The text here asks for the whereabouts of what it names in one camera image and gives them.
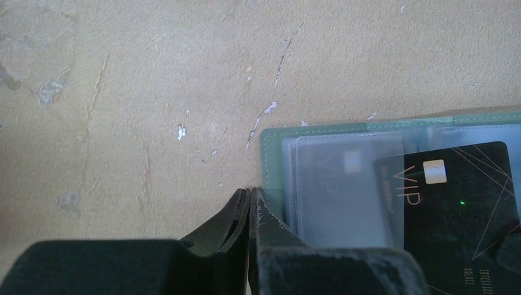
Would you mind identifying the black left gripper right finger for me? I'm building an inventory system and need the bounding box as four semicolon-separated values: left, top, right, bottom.
248;188;429;294

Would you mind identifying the black VIP card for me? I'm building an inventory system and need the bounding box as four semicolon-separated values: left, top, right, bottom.
375;141;520;294
296;132;404;249

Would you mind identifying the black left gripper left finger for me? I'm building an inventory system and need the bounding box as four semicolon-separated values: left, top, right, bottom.
1;189;250;294

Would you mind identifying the teal card holder wallet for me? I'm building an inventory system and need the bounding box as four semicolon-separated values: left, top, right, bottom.
260;112;520;239

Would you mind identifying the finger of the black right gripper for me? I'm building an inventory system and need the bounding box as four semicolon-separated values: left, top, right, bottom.
495;233;520;275

